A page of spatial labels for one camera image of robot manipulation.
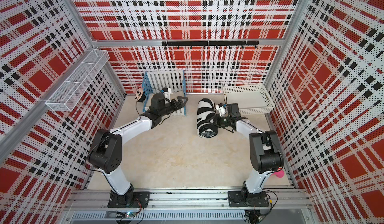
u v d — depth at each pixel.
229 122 0.72
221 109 0.86
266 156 0.47
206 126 0.84
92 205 0.73
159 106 0.70
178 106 0.78
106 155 0.48
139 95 1.11
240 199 0.72
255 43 0.88
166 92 0.82
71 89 0.73
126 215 0.69
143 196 0.75
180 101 0.80
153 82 1.15
